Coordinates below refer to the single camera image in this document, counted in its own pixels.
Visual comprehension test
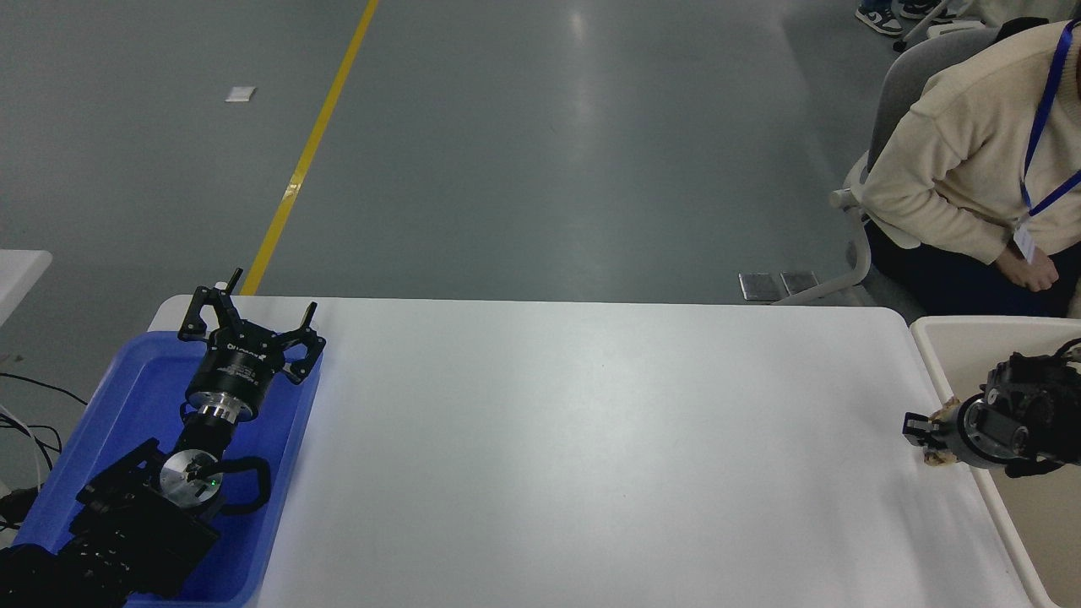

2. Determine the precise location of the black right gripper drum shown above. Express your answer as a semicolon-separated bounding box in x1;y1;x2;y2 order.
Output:
934;409;970;464

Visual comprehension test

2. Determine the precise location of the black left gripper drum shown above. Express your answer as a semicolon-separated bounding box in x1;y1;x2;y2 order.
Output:
185;329;281;409

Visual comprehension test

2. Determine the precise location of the tan paper ball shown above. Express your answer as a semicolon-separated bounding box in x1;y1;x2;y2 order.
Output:
924;397;960;467

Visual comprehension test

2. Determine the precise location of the person's hand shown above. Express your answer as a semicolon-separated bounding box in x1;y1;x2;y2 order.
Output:
995;240;1062;293

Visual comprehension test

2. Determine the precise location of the large pale plastic bin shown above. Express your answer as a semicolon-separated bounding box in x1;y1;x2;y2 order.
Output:
910;316;1081;608

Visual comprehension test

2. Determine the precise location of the blue plastic tray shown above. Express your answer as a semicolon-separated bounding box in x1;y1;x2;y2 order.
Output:
13;331;324;607

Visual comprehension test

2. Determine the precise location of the white side table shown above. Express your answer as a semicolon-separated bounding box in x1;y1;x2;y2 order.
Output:
0;250;53;327

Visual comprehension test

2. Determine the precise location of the person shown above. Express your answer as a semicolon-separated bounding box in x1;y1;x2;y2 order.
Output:
860;17;1081;320

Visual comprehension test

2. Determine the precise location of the grey white office chair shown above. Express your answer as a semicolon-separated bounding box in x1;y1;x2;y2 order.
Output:
773;27;1002;307

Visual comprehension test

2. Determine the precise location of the white chair base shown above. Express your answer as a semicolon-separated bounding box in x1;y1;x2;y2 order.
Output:
893;0;987;53

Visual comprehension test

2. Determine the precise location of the thin black cable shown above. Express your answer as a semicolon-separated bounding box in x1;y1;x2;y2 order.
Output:
0;372;90;407

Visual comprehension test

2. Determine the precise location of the looped black cable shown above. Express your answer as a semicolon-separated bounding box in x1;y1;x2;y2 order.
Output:
0;418;65;475

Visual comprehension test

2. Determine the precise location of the blue lanyard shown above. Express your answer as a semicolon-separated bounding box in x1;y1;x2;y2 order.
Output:
1019;19;1081;217

